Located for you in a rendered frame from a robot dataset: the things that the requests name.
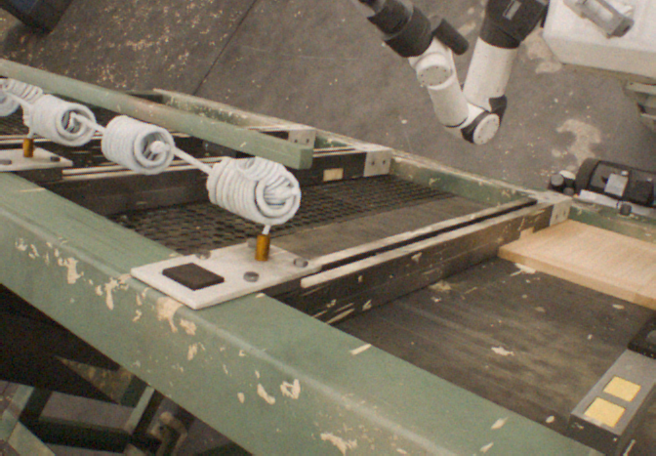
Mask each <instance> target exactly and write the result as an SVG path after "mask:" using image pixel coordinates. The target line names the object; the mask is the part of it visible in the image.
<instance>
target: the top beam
mask: <svg viewBox="0 0 656 456"><path fill-rule="evenodd" d="M182 257H184V256H183V255H181V254H179V253H176V252H174V251H172V250H170V248H167V247H165V246H163V245H161V244H159V243H157V242H154V241H152V240H150V239H148V238H145V237H143V236H141V235H139V234H137V233H135V232H133V231H132V230H130V229H128V228H124V227H122V226H120V225H118V224H116V223H115V222H113V221H110V220H108V219H106V218H103V217H101V216H99V215H97V214H95V213H93V211H91V210H89V209H87V208H84V207H81V206H79V205H77V204H75V203H73V202H71V201H69V200H67V199H65V198H63V197H60V196H58V195H56V194H53V193H51V192H50V191H49V190H47V189H45V188H43V187H40V186H38V185H36V184H34V183H32V182H30V181H28V180H26V179H24V178H21V177H18V176H16V175H14V174H12V173H10V172H0V283H1V284H2V285H4V286H5V287H7V288H8V289H10V290H11V291H14V292H15V293H17V294H18V295H20V296H21V297H23V298H24V299H25V300H26V301H27V302H29V303H30V304H32V305H33V306H34V307H36V308H37V309H39V310H41V311H42V312H43V313H45V314H47V315H48V316H50V317H51V318H52V319H53V320H54V321H56V322H57V323H59V324H60V325H62V326H63V327H65V328H66V329H68V330H69V331H71V332H72V333H75V334H76V335H78V337H79V338H81V339H82V340H84V341H85V342H87V343H88V344H90V345H91V346H93V347H94V348H96V349H97V350H100V351H101V352H103V353H104V355H106V356H107V357H109V358H110V359H112V360H113V361H115V362H116V363H118V364H119V365H122V366H123V367H125V368H126V369H128V370H129V371H131V373H132V374H134V375H135V376H137V377H138V378H140V379H141V380H144V381H145V382H147V383H148V384H150V385H151V386H153V387H154V388H155V389H157V391H158V392H160V393H161V394H164V395H166V396H167V397H169V398H170V399H172V400H173V401H175V402H176V403H177V404H178V405H180V406H181V407H184V408H185V410H187V411H188V412H190V413H191V414H193V415H194V416H196V417H197V418H199V419H200V420H202V421H204V422H206V423H207V424H208V425H210V426H211V427H213V428H214V429H216V431H217V432H219V433H220V434H222V435H225V436H226V437H228V438H229V439H231V440H232V441H234V442H235V443H237V444H238V445H240V446H241V447H244V448H245V449H247V450H248V452H250V453H251V454H253V455H254V456H606V455H604V454H602V453H599V452H597V451H595V450H593V449H591V448H589V447H587V446H585V445H583V444H581V443H579V442H577V441H575V440H573V439H571V438H568V437H566V436H564V435H560V434H558V433H556V432H554V431H552V430H549V429H547V428H545V427H543V426H541V424H540V425H539V423H537V422H535V421H533V420H531V419H527V418H525V417H523V416H521V415H519V414H517V413H515V412H513V411H511V410H509V409H507V408H505V407H503V406H500V405H498V404H496V403H494V402H492V401H490V400H488V399H485V398H483V397H481V396H479V395H476V394H473V393H471V392H469V391H467V390H464V389H462V388H460V387H458V386H456V385H453V383H451V382H449V381H447V380H445V379H442V378H440V377H438V376H436V375H434V374H431V373H430V372H428V371H426V370H423V369H421V368H419V367H417V366H415V365H412V364H410V363H408V362H406V361H404V360H401V359H399V357H397V356H395V355H392V354H390V353H388V352H385V351H383V350H380V349H378V348H375V347H373V346H371V345H369V344H367V343H365V342H363V341H361V340H358V339H355V338H353V336H351V335H350V334H348V333H346V332H344V331H342V330H339V329H336V328H334V327H332V326H330V325H328V324H326V323H324V322H321V321H319V320H317V319H314V318H312V316H310V315H308V314H306V313H303V312H301V311H298V310H295V309H293V308H291V307H289V306H286V305H284V304H282V303H280V302H278V301H276V299H273V298H271V297H269V296H267V295H265V294H263V293H261V292H259V291H255V292H251V293H248V294H244V295H242V296H239V297H236V298H232V299H229V300H226V301H223V302H222V303H219V304H216V305H213V306H210V307H205V308H202V309H199V310H194V309H192V308H190V307H188V306H187V305H185V303H183V302H181V301H179V300H177V299H174V298H173V297H171V296H169V295H167V294H165V293H163V292H161V291H160V290H158V289H156V288H153V286H151V285H149V284H147V283H146V282H144V281H142V280H140V279H138V278H136V277H134V276H132V275H131V269H132V268H137V267H141V266H144V265H148V264H153V263H158V262H163V261H167V260H171V259H176V258H182Z"/></svg>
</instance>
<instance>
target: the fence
mask: <svg viewBox="0 0 656 456"><path fill-rule="evenodd" d="M614 377H618V378H620V379H623V380H625V381H628V382H630V383H633V384H635V385H638V386H640V390H639V391H638V392H637V394H636V395H635V397H634V400H633V401H632V402H629V401H627V400H624V399H622V398H621V397H618V396H616V395H613V394H609V393H606V392H604V391H603V389H604V388H605V387H606V385H608V384H609V383H610V382H611V381H612V379H613V378H614ZM655 397H656V360H655V359H652V358H650V357H647V356H644V355H642V354H639V353H636V352H631V351H629V350H625V351H624V352H623V353H622V354H621V356H620V357H619V358H618V359H617V360H616V361H615V362H614V364H613V365H612V367H611V368H610V369H609V370H608V371H607V373H606V374H605V375H603V376H602V377H601V378H600V379H599V381H598V382H597V383H596V384H595V385H594V387H593V388H592V390H591V391H590V392H589V393H588V394H587V395H586V396H585V398H584V399H583V400H582V401H580V402H579V403H578V404H577V406H576V408H575V409H574V410H573V411H572V412H571V413H570V416H569V420H568V423H567V427H566V431H565V435H564V436H566V437H568V438H571V439H573V440H575V441H577V442H579V443H581V444H583V445H585V446H587V447H589V448H591V449H593V450H595V451H597V452H599V453H602V454H604V455H606V456H619V455H620V452H621V451H622V449H623V448H624V446H625V444H626V443H627V441H628V440H629V438H630V436H632V435H633V433H634V432H635V430H636V427H637V425H638V424H639V422H640V420H641V419H642V417H643V416H644V414H645V412H646V411H647V409H648V408H649V406H650V403H651V402H652V400H653V399H654V398H655ZM597 398H600V399H603V400H605V401H607V402H610V403H612V404H614V405H618V406H620V407H622V408H625V409H626V411H625V412H624V414H623V415H622V417H620V418H619V420H618V422H617V423H616V425H615V426H614V428H613V427H610V426H608V425H606V424H604V423H601V422H599V421H598V420H596V419H594V418H591V417H589V416H587V415H584V413H586V412H587V410H588V408H589V407H590V406H591V405H592V403H593V402H594V401H595V400H596V399H597Z"/></svg>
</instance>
